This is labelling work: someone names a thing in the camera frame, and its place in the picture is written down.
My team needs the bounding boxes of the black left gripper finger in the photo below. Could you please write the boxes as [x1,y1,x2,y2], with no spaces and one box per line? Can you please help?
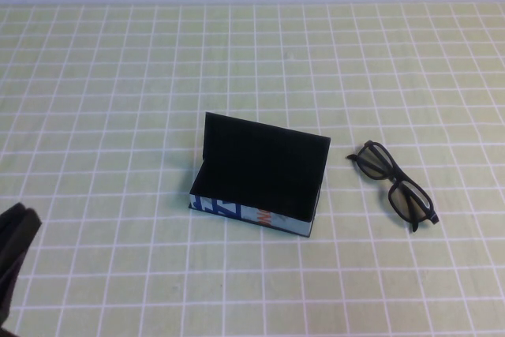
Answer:
[0,207,44,327]
[0,201,27,279]

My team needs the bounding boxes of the black printed glasses case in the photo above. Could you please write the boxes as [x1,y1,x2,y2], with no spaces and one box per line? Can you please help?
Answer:
[188,111,331,238]

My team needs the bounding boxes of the black framed glasses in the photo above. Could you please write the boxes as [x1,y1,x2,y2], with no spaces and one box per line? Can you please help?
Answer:
[346,139,440,234]

